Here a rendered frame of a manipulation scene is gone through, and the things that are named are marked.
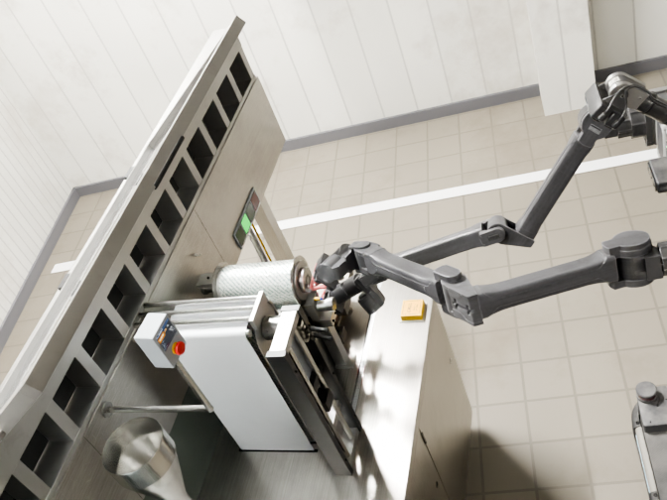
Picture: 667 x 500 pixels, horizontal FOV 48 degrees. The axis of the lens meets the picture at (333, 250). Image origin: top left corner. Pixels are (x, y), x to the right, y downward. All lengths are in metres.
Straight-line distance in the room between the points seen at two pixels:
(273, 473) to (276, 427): 0.15
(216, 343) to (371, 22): 3.02
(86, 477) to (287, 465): 0.62
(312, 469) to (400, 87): 3.08
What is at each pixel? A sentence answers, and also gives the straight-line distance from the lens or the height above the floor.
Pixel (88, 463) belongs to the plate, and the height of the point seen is 1.39.
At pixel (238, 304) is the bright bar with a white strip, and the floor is 1.44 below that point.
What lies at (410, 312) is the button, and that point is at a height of 0.92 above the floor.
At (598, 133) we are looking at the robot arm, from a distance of 2.06.
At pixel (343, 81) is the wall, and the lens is 4.84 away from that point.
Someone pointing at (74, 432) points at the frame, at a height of 1.47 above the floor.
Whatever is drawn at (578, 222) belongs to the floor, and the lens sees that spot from 3.98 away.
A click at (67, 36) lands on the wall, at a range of 5.11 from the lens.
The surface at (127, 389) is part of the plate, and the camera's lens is 2.04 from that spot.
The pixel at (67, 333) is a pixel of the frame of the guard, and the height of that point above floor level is 1.98.
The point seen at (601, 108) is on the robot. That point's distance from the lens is 1.71.
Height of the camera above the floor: 2.70
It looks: 40 degrees down
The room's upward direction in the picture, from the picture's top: 24 degrees counter-clockwise
